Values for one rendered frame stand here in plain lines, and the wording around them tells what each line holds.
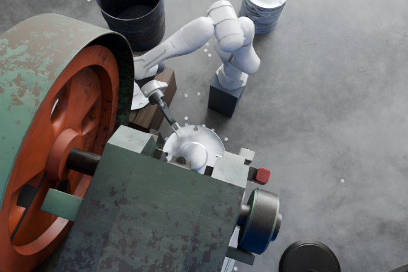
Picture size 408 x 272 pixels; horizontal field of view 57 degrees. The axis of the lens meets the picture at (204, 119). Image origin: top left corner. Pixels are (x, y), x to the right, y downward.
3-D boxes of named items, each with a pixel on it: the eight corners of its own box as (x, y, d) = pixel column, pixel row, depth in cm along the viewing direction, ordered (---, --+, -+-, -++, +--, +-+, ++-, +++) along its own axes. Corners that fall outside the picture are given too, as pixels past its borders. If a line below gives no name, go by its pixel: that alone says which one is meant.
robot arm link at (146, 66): (193, 25, 162) (148, 57, 181) (165, 27, 147) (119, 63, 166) (204, 48, 161) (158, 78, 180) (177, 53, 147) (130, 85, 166)
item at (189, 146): (159, 186, 169) (159, 186, 168) (164, 122, 175) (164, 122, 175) (223, 190, 170) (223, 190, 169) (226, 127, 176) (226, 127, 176)
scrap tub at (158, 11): (122, -4, 282) (108, -49, 236) (176, 11, 280) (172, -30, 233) (101, 44, 272) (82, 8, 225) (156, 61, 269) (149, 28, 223)
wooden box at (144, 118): (127, 69, 267) (117, 47, 233) (176, 88, 264) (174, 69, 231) (102, 120, 257) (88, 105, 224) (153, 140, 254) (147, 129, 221)
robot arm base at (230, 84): (227, 50, 224) (229, 39, 210) (255, 63, 222) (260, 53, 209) (210, 81, 218) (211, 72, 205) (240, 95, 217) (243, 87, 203)
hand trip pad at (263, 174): (256, 167, 183) (259, 165, 175) (268, 171, 182) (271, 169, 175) (252, 181, 181) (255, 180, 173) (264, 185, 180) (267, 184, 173)
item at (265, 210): (235, 185, 129) (243, 178, 108) (268, 196, 128) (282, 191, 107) (215, 251, 124) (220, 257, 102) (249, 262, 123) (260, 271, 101)
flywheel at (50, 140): (8, 252, 141) (87, 84, 164) (58, 269, 140) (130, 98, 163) (-159, 257, 73) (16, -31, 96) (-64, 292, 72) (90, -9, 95)
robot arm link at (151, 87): (139, 87, 173) (145, 96, 172) (162, 73, 175) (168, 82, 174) (141, 94, 185) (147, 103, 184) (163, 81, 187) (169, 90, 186)
